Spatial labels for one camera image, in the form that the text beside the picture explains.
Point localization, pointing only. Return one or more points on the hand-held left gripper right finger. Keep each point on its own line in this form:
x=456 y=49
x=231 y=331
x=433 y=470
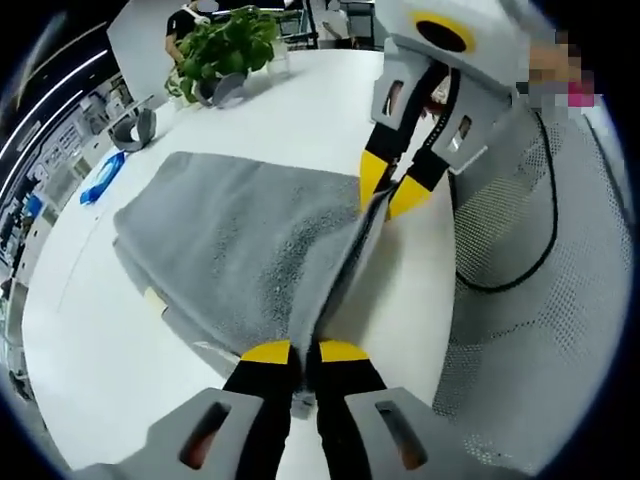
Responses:
x=345 y=400

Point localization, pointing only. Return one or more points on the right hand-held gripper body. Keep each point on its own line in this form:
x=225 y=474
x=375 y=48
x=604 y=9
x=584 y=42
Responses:
x=490 y=55

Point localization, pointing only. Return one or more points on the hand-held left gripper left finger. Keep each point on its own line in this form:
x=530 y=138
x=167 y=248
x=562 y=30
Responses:
x=260 y=400

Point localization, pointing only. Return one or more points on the grey towel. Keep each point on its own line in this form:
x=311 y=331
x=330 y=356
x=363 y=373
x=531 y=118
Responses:
x=235 y=235

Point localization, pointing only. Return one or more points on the white table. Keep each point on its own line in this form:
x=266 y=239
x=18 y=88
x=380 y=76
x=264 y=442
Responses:
x=310 y=110

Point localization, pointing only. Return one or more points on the clear glass vase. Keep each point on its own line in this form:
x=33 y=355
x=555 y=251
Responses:
x=280 y=60

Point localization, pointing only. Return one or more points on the small white block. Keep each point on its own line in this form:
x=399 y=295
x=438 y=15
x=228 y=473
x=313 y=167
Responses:
x=155 y=302

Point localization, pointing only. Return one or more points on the green potted plant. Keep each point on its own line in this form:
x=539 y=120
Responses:
x=225 y=45

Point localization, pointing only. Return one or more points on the person's white mesh clothing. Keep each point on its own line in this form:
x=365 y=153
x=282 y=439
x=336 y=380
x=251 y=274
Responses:
x=550 y=350

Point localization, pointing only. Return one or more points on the blue wet wipes packet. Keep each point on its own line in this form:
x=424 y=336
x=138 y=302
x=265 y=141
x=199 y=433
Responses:
x=102 y=177

